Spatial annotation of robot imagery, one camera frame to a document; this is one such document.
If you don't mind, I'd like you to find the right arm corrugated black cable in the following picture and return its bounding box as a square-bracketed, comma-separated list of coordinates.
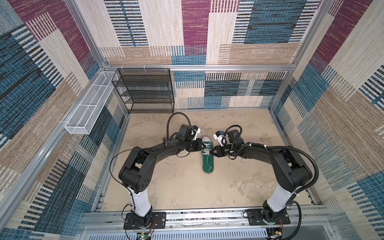
[263, 145, 320, 194]

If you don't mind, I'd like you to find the green canvas sneaker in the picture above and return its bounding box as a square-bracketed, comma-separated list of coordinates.
[201, 135, 214, 174]

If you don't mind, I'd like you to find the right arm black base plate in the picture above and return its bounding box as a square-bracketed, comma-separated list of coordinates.
[243, 209, 291, 226]

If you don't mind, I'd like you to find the white shoelace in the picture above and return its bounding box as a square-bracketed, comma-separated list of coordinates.
[202, 142, 214, 166]

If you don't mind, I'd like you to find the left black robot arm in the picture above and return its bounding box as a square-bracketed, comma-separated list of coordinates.
[119, 138, 207, 226]

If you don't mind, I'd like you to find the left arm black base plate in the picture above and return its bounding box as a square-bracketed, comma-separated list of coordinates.
[124, 212, 167, 230]

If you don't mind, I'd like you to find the black wire mesh shelf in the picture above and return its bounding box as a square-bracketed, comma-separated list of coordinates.
[112, 68, 175, 114]

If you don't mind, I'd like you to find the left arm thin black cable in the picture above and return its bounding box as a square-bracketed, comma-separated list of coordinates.
[108, 148, 139, 188]

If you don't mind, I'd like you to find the white wire mesh basket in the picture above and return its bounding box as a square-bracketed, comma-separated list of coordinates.
[65, 72, 115, 135]

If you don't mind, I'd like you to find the aluminium mounting rail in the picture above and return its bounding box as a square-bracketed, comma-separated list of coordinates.
[75, 205, 342, 240]

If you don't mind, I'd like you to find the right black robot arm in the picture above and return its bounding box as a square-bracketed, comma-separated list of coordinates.
[210, 143, 315, 225]

